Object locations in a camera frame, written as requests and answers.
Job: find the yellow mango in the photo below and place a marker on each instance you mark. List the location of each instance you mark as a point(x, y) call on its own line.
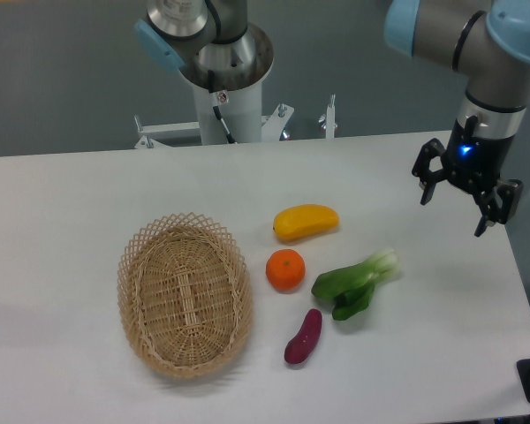
point(304, 221)

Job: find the green bok choy vegetable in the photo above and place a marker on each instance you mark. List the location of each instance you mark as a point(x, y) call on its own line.
point(352, 288)

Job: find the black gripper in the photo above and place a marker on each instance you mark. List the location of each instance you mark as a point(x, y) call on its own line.
point(472, 164)

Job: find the orange tangerine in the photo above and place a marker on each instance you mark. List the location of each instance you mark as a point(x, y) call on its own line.
point(285, 270)

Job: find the white clamp bracket with screw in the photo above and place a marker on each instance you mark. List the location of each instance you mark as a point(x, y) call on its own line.
point(327, 121)

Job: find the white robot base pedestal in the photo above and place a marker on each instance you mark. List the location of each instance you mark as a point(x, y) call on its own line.
point(224, 59)

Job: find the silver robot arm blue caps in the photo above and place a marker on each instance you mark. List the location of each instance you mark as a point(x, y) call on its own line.
point(491, 47)

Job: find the woven wicker basket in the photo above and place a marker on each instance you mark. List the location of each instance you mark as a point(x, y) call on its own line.
point(184, 296)

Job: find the purple sweet potato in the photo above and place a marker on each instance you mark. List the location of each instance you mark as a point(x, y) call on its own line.
point(301, 346)

